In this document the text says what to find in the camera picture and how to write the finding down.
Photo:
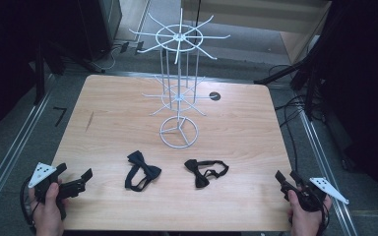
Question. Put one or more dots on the black stand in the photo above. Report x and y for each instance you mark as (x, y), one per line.
(40, 75)
(308, 82)

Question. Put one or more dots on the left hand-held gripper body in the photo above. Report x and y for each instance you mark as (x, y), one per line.
(42, 173)

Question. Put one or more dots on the black bow tie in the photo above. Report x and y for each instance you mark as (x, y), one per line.
(199, 178)
(144, 170)

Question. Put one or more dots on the wooden cabinet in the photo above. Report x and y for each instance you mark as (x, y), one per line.
(259, 16)

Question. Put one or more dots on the dark cabinet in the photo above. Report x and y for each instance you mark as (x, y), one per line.
(101, 23)

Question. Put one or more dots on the person's right hand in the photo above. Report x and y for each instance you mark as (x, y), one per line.
(306, 223)

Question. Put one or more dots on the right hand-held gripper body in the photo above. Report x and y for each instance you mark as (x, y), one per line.
(311, 196)

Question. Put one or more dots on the black plug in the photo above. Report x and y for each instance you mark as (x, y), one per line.
(124, 47)
(139, 47)

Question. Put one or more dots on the metal floor rail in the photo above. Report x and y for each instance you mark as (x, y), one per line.
(325, 170)
(19, 144)

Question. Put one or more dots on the black table grommet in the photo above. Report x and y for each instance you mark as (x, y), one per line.
(215, 96)

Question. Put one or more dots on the person's left hand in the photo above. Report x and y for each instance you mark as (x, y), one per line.
(47, 214)

